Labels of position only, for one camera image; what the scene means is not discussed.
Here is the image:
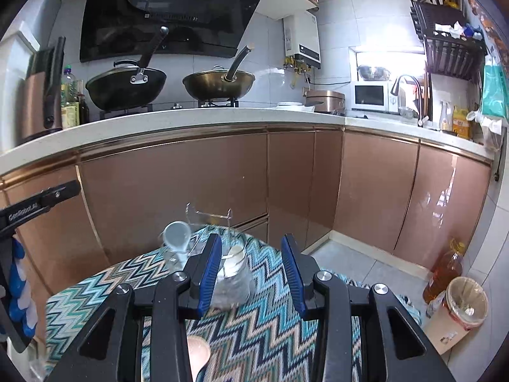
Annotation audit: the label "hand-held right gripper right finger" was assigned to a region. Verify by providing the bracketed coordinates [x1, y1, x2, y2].
[280, 234, 458, 382]

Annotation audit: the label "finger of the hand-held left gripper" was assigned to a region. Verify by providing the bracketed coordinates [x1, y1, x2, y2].
[40, 180, 81, 209]

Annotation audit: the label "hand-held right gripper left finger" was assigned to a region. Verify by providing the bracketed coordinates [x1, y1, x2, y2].
[45, 233, 223, 382]

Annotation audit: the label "clear glass jar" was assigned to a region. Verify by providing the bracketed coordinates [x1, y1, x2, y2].
[210, 244, 256, 312]

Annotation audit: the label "pink spoon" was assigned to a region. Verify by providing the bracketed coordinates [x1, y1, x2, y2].
[187, 336, 211, 382]

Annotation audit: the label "person's left hand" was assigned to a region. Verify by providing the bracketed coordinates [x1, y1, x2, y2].
[9, 239, 33, 337]

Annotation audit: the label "clear acrylic rack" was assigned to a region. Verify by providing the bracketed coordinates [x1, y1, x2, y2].
[161, 203, 235, 259]

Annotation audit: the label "zigzag patterned tablecloth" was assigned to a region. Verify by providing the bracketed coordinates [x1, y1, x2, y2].
[45, 225, 421, 382]

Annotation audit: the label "copper knife holder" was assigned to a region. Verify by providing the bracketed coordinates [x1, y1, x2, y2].
[16, 37, 66, 144]

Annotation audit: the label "copper base cabinets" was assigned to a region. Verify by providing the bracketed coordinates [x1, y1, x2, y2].
[0, 125, 498, 351]

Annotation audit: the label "black wok with lid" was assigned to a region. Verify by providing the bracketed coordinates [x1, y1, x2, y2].
[85, 26, 170, 111]

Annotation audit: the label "gas stove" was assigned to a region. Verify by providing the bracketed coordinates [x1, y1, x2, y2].
[99, 99, 240, 120]

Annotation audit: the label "large amber oil bottle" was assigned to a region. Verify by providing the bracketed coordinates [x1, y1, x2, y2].
[422, 239, 466, 305]

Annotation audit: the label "beige trash bin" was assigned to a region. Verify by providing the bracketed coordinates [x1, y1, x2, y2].
[444, 276, 489, 331]

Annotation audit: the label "brass coloured wok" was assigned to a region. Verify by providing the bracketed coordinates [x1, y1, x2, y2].
[182, 45, 256, 102]

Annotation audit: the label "white microwave oven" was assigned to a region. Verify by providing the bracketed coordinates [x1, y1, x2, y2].
[350, 81, 399, 113]

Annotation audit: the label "black range hood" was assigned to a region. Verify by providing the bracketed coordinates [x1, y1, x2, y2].
[80, 0, 275, 63]

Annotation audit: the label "white spray bottle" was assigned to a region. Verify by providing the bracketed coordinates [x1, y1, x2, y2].
[439, 100, 454, 132]

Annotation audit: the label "steel bowl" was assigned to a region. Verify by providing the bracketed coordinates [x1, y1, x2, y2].
[357, 65, 392, 81]

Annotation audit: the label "yellow detergent bottle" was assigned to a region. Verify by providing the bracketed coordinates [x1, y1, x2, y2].
[452, 106, 472, 140]

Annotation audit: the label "chrome kitchen faucet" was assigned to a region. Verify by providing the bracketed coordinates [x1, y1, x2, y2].
[390, 74, 429, 127]

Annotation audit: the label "white water heater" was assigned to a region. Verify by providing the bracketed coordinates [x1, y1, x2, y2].
[283, 10, 321, 69]

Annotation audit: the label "clear plastic bag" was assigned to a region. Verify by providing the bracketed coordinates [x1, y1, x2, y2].
[467, 110, 503, 152]

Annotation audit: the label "dark brown dish rack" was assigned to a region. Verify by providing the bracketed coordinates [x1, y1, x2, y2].
[401, 0, 488, 84]

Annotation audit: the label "teal hanging bag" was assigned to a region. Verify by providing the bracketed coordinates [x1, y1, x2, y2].
[481, 58, 509, 120]

